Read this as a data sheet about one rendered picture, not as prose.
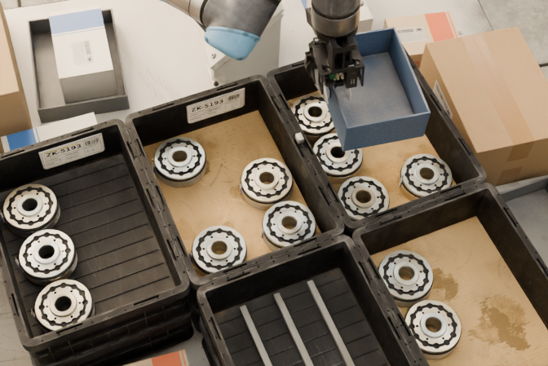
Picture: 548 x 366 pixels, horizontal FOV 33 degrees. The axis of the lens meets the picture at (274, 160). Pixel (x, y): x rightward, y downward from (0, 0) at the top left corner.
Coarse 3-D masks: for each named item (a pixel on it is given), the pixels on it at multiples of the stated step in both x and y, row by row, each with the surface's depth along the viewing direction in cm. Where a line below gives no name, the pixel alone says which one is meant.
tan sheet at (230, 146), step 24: (240, 120) 191; (216, 144) 188; (240, 144) 188; (264, 144) 188; (216, 168) 184; (240, 168) 184; (168, 192) 181; (192, 192) 181; (216, 192) 181; (192, 216) 178; (216, 216) 178; (240, 216) 178; (192, 240) 175; (192, 264) 172
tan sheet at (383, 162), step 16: (384, 144) 189; (400, 144) 189; (416, 144) 189; (368, 160) 187; (384, 160) 187; (400, 160) 187; (368, 176) 184; (384, 176) 185; (336, 192) 182; (400, 192) 183
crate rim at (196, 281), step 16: (240, 80) 184; (256, 80) 184; (192, 96) 182; (208, 96) 182; (272, 96) 182; (144, 112) 179; (128, 128) 177; (288, 128) 178; (144, 160) 173; (304, 160) 174; (160, 192) 169; (320, 192) 170; (160, 208) 167; (336, 224) 166; (176, 240) 164; (304, 240) 164; (320, 240) 164; (272, 256) 162; (192, 272) 160; (192, 288) 161
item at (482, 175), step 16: (288, 64) 187; (272, 80) 185; (432, 96) 184; (288, 112) 180; (448, 128) 180; (304, 144) 176; (464, 144) 177; (320, 176) 172; (480, 176) 173; (448, 192) 171; (336, 208) 168; (400, 208) 169; (352, 224) 167; (368, 224) 167
